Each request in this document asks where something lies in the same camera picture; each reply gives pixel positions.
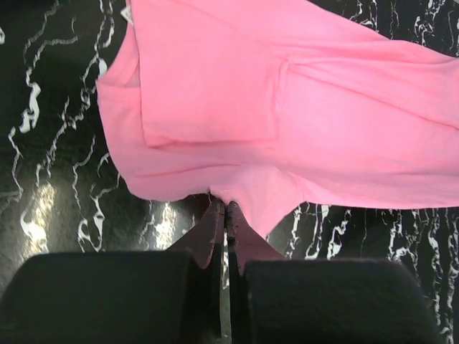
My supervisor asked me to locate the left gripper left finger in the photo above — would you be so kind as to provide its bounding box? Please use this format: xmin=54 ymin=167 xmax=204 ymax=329
xmin=1 ymin=199 xmax=224 ymax=343

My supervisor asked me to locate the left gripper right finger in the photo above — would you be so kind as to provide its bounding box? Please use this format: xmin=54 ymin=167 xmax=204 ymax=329
xmin=226 ymin=203 xmax=441 ymax=343

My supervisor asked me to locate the pink t shirt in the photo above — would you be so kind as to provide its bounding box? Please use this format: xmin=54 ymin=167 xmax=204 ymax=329
xmin=96 ymin=1 xmax=458 ymax=235

